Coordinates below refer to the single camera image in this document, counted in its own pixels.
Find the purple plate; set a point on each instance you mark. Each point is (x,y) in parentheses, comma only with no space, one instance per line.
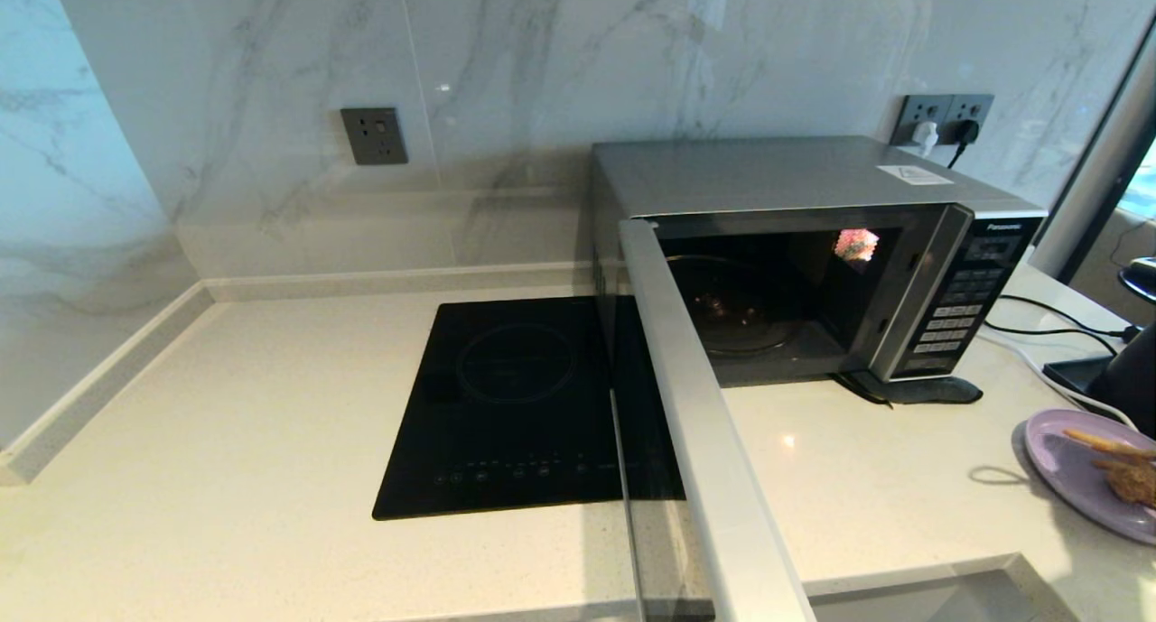
(1066,478)

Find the long french fry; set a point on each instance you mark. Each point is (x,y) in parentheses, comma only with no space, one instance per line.
(1097,441)

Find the short french fry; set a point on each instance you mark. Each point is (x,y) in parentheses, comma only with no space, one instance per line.
(1108,465)

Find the silver microwave oven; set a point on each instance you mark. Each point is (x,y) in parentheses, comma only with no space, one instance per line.
(768,175)

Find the black induction cooktop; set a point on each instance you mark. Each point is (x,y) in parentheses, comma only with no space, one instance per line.
(506,405)

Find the white paper sticker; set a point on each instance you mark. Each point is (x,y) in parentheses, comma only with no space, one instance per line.
(914,175)

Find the black rubber pad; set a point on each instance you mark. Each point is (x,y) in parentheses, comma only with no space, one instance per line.
(930,391)

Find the white power plug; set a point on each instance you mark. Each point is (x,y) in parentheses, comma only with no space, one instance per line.
(925,136)

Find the black power plug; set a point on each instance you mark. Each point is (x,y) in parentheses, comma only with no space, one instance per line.
(966,134)

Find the grey single wall socket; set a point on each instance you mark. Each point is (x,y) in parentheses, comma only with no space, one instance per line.
(374,136)

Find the grey double wall socket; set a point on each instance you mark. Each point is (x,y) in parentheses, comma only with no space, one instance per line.
(946,108)

